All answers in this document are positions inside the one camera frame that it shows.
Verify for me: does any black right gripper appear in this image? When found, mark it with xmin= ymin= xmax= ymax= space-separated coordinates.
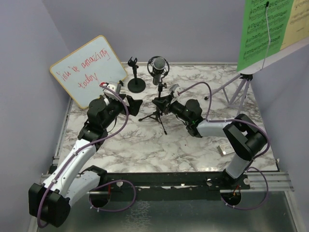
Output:
xmin=152 ymin=94 xmax=191 ymax=124

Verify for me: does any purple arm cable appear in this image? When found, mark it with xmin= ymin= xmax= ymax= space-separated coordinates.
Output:
xmin=178 ymin=82 xmax=270 ymax=210
xmin=37 ymin=83 xmax=137 ymax=229

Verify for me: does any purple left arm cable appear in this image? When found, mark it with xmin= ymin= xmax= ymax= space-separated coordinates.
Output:
xmin=37 ymin=83 xmax=137 ymax=229

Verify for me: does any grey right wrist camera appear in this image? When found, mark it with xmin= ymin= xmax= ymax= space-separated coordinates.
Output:
xmin=169 ymin=84 xmax=182 ymax=97

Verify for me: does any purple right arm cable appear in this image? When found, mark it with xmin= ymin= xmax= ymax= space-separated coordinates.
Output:
xmin=178 ymin=82 xmax=270 ymax=210

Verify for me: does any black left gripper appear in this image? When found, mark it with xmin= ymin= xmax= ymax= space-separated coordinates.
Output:
xmin=102 ymin=94 xmax=142 ymax=129

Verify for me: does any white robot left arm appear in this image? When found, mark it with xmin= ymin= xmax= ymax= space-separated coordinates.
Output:
xmin=28 ymin=94 xmax=143 ymax=228

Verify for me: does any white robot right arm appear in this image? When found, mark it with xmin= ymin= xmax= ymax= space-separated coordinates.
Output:
xmin=152 ymin=95 xmax=267 ymax=189

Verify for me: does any yellow sheet music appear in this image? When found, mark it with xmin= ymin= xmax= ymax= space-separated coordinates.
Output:
xmin=281 ymin=0 xmax=309 ymax=50

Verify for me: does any black tripod mic stand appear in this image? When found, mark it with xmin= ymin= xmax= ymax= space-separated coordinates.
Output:
xmin=139 ymin=81 xmax=167 ymax=135

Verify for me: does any black condenser microphone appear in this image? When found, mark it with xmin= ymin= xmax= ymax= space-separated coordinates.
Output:
xmin=147 ymin=56 xmax=170 ymax=86

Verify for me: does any small silver box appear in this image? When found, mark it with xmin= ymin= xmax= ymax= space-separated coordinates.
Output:
xmin=217 ymin=143 xmax=235 ymax=156

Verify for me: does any black round-base mic stand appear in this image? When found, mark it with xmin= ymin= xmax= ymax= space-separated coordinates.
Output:
xmin=127 ymin=57 xmax=146 ymax=93

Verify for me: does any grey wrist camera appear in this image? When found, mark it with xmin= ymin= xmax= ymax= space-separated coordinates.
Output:
xmin=169 ymin=84 xmax=182 ymax=97
xmin=101 ymin=82 xmax=122 ymax=98

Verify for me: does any lilac music stand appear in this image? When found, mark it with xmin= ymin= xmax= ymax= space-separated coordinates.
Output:
xmin=204 ymin=0 xmax=309 ymax=108

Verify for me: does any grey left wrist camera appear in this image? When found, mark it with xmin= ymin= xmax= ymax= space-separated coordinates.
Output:
xmin=101 ymin=82 xmax=122 ymax=98

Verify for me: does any yellow-framed whiteboard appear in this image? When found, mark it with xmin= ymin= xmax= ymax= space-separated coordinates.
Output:
xmin=50 ymin=35 xmax=127 ymax=109

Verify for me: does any green sheet music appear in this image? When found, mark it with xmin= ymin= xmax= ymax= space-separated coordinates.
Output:
xmin=237 ymin=0 xmax=293 ymax=72

